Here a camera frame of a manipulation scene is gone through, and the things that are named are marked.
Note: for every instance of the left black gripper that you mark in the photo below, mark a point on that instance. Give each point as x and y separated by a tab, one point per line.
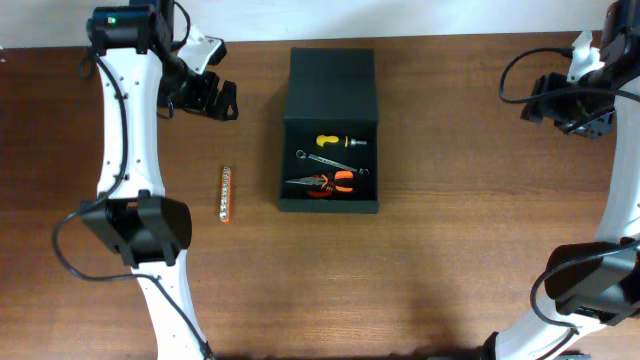
202	106

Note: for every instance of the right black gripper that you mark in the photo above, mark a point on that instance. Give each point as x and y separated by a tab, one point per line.
550	111

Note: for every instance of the silver double-ended wrench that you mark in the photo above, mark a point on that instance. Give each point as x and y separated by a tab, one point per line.
300	154

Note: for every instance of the yellow black stubby screwdriver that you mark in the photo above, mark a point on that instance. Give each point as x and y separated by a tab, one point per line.
339	141

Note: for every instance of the orange socket bit rail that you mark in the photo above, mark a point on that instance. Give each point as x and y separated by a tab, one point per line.
225	195

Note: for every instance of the orange black long-nose pliers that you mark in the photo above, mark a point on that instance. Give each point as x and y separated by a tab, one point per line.
342	181

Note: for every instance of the small red cutting pliers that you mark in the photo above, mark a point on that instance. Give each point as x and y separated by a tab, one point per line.
321	186

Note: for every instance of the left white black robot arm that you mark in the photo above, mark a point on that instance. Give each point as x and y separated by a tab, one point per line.
143	68

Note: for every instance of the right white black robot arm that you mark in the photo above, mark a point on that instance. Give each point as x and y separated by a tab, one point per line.
587	287

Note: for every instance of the black open cardboard box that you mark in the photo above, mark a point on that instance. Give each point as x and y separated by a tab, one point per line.
331	91

